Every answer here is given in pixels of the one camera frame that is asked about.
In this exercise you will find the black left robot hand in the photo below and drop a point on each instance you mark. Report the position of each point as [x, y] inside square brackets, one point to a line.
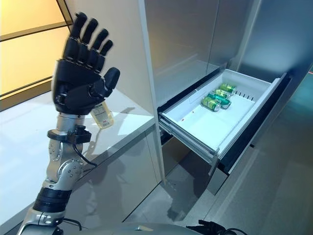
[75, 73]

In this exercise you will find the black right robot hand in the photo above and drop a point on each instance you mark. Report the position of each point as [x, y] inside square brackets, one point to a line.
[210, 226]

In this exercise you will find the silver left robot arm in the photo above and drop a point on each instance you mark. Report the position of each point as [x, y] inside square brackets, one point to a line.
[58, 156]

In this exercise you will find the white fridge drawer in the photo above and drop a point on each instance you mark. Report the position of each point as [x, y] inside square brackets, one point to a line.
[217, 107]

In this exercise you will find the stainless steel fridge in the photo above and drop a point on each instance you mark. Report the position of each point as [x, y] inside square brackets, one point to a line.
[220, 73]

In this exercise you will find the yellow drink bottle white label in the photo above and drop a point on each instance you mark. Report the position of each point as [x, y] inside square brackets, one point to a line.
[102, 115]

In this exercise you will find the black framed window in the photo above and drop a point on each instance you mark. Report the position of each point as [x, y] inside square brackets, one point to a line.
[31, 46]

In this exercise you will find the grey kitchen counter cabinet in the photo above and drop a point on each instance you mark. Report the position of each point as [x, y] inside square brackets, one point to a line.
[80, 137]

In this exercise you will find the green drink can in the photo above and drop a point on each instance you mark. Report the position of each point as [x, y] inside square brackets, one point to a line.
[228, 87]
[210, 102]

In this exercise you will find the green can middle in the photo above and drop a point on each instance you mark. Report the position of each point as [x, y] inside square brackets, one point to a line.
[220, 97]

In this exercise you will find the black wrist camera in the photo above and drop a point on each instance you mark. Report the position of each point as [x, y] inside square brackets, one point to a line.
[79, 135]

